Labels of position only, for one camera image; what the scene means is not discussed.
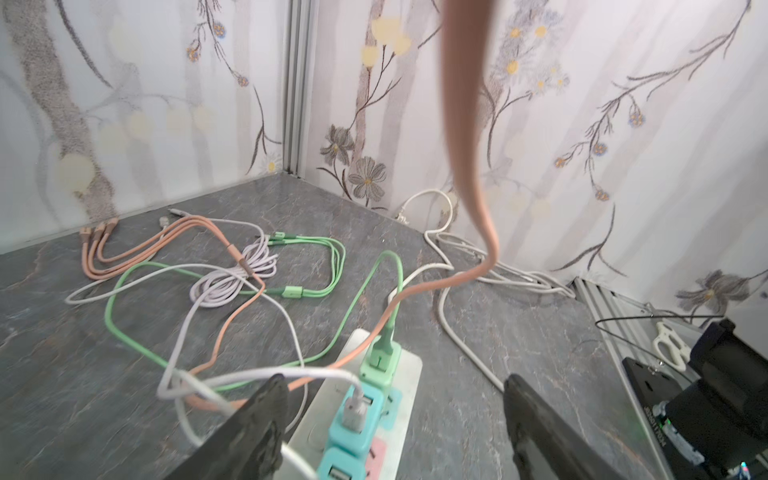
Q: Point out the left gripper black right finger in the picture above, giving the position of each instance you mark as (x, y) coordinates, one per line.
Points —
(544, 445)

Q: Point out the white six-outlet colourful power strip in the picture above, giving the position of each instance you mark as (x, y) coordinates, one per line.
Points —
(382, 462)

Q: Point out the dark green charger plug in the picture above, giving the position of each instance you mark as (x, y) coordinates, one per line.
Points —
(381, 361)

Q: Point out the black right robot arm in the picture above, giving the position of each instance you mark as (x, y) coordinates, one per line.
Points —
(717, 426)

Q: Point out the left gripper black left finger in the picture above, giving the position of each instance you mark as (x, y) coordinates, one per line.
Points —
(247, 446)

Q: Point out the teal charger plug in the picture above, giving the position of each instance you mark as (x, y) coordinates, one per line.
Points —
(337, 464)
(356, 421)

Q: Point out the white scissors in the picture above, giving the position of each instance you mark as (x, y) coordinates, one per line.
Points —
(670, 348)

